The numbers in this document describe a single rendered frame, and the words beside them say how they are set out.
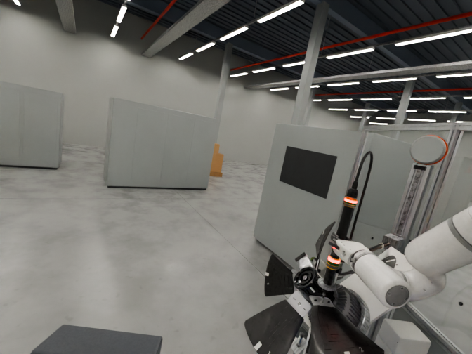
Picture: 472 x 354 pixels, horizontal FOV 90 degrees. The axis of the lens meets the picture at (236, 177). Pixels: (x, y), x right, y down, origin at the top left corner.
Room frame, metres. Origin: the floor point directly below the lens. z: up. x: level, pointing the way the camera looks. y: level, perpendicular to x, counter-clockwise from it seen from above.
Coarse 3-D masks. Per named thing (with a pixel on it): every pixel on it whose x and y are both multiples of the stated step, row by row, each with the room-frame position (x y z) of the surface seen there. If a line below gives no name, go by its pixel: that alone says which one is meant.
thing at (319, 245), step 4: (332, 224) 1.17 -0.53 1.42; (328, 228) 1.18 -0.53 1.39; (324, 232) 1.20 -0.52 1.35; (328, 232) 1.13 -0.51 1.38; (320, 236) 1.25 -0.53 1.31; (324, 236) 1.15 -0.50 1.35; (320, 240) 1.20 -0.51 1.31; (324, 240) 1.10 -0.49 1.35; (316, 244) 1.27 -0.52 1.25; (320, 244) 1.13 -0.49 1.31; (316, 248) 1.25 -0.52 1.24; (320, 248) 1.10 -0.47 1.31; (316, 252) 1.22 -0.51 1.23; (320, 252) 1.06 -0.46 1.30; (316, 264) 1.07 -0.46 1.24
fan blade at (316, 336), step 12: (312, 312) 0.80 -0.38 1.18; (324, 312) 0.80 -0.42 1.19; (336, 312) 0.80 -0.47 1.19; (312, 324) 0.74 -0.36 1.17; (324, 324) 0.74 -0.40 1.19; (336, 324) 0.74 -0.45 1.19; (348, 324) 0.75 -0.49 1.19; (312, 336) 0.70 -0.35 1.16; (324, 336) 0.69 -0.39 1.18; (336, 336) 0.69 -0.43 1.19; (348, 336) 0.69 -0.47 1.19; (360, 336) 0.69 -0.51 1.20; (312, 348) 0.66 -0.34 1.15; (324, 348) 0.65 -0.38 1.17; (336, 348) 0.65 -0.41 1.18; (348, 348) 0.65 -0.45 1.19; (372, 348) 0.64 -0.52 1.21
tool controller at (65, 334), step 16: (48, 336) 0.47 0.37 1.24; (64, 336) 0.47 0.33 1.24; (80, 336) 0.48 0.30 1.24; (96, 336) 0.49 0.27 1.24; (112, 336) 0.50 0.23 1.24; (128, 336) 0.51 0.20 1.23; (144, 336) 0.52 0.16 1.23; (160, 336) 0.53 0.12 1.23; (32, 352) 0.41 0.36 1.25; (48, 352) 0.42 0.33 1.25; (64, 352) 0.43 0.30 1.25; (80, 352) 0.43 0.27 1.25; (96, 352) 0.44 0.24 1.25; (112, 352) 0.45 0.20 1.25; (128, 352) 0.46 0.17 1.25; (144, 352) 0.47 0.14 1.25
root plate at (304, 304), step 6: (294, 294) 0.95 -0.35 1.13; (300, 294) 0.94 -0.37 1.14; (288, 300) 0.94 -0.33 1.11; (294, 300) 0.93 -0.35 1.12; (300, 300) 0.93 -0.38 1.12; (294, 306) 0.92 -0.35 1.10; (300, 306) 0.92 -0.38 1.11; (306, 306) 0.91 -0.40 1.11; (300, 312) 0.90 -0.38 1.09; (306, 312) 0.90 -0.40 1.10
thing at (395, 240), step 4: (384, 236) 1.25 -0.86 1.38; (388, 236) 1.25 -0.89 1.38; (392, 236) 1.26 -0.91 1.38; (396, 236) 1.27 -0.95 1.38; (400, 236) 1.27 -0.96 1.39; (384, 240) 1.24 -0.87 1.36; (388, 240) 1.23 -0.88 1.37; (392, 240) 1.22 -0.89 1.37; (396, 240) 1.20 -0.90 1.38; (400, 240) 1.23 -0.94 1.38; (392, 244) 1.21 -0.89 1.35; (396, 244) 1.20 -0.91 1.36; (400, 244) 1.24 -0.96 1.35; (384, 248) 1.23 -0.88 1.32; (388, 248) 1.22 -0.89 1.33; (396, 248) 1.21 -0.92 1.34
